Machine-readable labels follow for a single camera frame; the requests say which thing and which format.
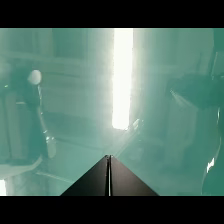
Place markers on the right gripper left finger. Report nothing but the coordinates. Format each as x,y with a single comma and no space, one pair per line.
91,181

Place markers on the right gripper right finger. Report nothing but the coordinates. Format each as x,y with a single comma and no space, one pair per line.
128,181

